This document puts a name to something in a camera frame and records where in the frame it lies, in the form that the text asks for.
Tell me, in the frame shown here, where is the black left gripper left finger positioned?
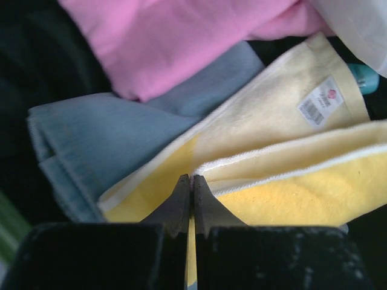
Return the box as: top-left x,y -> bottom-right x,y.
1,175 -> 190,289

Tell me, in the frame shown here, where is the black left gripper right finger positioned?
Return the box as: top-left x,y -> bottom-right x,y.
192,175 -> 374,289

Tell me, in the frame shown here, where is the yellow towel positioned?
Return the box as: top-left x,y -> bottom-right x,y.
97,31 -> 387,290

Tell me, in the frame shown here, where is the grey garment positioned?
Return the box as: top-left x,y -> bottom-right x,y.
27,42 -> 264,222

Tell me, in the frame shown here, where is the pink garment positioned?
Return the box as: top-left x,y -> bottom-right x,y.
59,0 -> 333,102

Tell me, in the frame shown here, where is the green hard-shell suitcase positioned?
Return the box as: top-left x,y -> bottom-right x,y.
0,0 -> 387,263

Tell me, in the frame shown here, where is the teal toothpaste tube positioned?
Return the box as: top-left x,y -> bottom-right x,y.
347,63 -> 380,95

